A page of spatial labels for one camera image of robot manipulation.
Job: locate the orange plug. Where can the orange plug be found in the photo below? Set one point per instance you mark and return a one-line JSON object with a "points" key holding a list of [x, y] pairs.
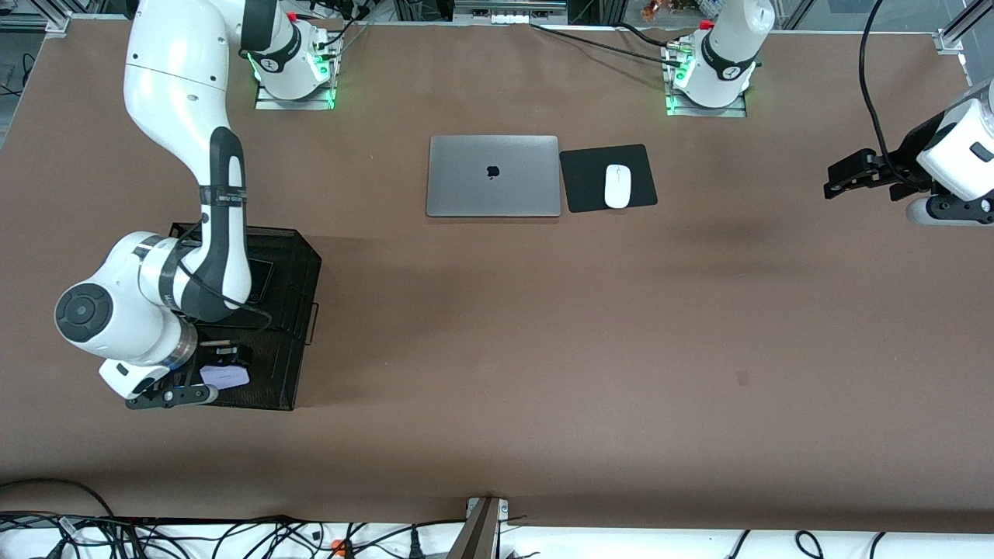
{"points": [[338, 548]]}

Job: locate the lilac flip phone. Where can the lilac flip phone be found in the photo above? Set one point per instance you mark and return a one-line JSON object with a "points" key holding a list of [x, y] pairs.
{"points": [[225, 376]]}

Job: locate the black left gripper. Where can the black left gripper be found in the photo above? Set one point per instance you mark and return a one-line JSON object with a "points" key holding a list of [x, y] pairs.
{"points": [[905, 159]]}

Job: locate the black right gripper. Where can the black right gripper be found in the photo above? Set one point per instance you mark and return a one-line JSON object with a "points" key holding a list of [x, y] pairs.
{"points": [[210, 362]]}

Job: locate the white computer mouse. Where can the white computer mouse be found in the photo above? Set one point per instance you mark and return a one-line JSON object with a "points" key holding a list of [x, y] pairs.
{"points": [[617, 186]]}

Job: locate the black mouse pad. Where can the black mouse pad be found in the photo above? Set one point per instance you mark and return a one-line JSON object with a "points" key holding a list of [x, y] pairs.
{"points": [[586, 182]]}

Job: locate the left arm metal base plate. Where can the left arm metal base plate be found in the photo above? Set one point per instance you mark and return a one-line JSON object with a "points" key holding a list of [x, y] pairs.
{"points": [[707, 111]]}

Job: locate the silver closed laptop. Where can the silver closed laptop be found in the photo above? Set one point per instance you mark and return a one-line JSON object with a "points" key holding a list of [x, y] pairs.
{"points": [[493, 186]]}

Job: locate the white connector strip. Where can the white connector strip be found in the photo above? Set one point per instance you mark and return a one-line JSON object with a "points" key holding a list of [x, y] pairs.
{"points": [[512, 17]]}

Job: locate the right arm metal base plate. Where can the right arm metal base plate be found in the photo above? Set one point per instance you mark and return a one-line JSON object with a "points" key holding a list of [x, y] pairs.
{"points": [[299, 103]]}

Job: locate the grey metal post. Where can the grey metal post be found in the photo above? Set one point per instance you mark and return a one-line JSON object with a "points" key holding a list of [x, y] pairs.
{"points": [[477, 532]]}

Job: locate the aluminium frame rail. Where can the aluminium frame rail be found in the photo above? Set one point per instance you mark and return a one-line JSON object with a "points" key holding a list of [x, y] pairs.
{"points": [[35, 19], [959, 31]]}

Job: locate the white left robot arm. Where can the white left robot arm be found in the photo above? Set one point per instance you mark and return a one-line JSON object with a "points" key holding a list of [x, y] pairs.
{"points": [[726, 54]]}

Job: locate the black mesh two-tier tray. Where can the black mesh two-tier tray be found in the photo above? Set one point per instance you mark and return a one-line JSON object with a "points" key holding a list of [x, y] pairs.
{"points": [[295, 272]]}

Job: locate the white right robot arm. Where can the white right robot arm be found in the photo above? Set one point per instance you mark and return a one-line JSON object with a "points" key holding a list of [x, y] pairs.
{"points": [[171, 78]]}

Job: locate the small black flip phone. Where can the small black flip phone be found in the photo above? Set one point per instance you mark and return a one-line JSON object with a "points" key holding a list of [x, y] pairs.
{"points": [[262, 279]]}

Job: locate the black power plug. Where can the black power plug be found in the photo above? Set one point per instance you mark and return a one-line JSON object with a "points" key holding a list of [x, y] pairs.
{"points": [[415, 545]]}

